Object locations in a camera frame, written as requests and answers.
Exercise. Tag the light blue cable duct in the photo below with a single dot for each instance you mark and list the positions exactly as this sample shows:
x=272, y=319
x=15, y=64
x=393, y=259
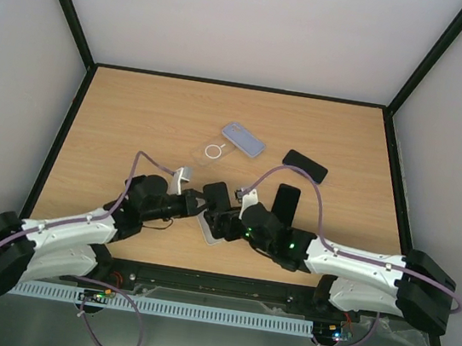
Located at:
x=166, y=308

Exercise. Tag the lilac phone case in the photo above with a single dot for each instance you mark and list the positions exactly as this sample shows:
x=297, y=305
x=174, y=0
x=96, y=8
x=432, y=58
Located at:
x=243, y=140

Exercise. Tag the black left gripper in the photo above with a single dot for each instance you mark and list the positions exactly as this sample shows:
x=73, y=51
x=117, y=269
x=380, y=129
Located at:
x=189, y=204

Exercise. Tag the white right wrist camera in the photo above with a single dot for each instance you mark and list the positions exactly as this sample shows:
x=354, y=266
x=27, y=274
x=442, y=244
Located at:
x=247, y=198

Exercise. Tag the clear magsafe phone case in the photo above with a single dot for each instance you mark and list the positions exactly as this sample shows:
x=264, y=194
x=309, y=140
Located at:
x=211, y=151

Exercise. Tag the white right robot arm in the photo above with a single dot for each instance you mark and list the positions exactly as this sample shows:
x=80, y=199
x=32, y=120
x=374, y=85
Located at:
x=413, y=286

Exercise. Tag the black phone blue edge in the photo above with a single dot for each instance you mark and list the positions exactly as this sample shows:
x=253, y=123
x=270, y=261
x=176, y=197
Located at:
x=316, y=171

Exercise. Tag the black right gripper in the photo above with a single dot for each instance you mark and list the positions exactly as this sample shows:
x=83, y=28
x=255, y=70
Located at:
x=224, y=220

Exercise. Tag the black enclosure frame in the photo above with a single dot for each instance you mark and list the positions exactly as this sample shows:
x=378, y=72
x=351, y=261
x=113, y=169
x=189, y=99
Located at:
x=434, y=55

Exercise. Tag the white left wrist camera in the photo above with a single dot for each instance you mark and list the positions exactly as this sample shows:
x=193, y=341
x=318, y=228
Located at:
x=180, y=177

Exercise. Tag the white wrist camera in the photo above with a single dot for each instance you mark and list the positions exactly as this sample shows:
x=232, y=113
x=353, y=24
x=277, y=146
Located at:
x=247, y=198
x=180, y=177

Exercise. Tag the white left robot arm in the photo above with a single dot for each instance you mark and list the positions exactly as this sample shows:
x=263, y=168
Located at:
x=38, y=249

